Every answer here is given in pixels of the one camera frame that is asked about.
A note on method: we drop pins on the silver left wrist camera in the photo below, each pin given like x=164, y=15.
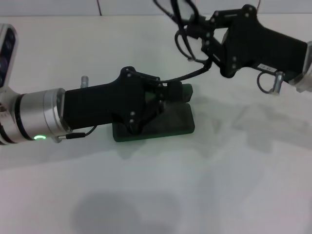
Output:
x=7, y=53

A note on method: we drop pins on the black glasses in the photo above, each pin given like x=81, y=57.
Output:
x=195, y=72

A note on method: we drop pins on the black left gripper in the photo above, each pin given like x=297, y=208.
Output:
x=102, y=102

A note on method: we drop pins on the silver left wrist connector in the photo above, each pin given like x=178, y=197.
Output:
x=84, y=81

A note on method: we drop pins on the green glasses case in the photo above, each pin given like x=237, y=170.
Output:
x=175, y=119

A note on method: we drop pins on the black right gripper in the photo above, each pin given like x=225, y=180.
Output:
x=256, y=46

